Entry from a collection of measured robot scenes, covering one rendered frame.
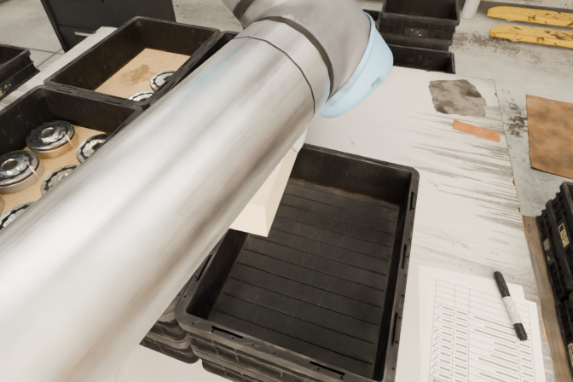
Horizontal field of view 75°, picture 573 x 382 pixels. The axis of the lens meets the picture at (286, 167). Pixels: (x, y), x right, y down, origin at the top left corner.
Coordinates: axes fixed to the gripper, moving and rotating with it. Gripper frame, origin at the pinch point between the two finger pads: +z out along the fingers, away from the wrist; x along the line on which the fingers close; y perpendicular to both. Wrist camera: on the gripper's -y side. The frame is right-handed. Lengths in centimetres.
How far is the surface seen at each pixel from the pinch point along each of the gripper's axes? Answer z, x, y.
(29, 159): 23, 58, 5
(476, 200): 39, -43, 34
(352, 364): 26.1, -17.1, -16.5
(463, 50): 108, -74, 255
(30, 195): 26, 53, -2
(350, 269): 26.0, -14.4, -1.1
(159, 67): 26, 52, 51
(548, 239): 88, -89, 69
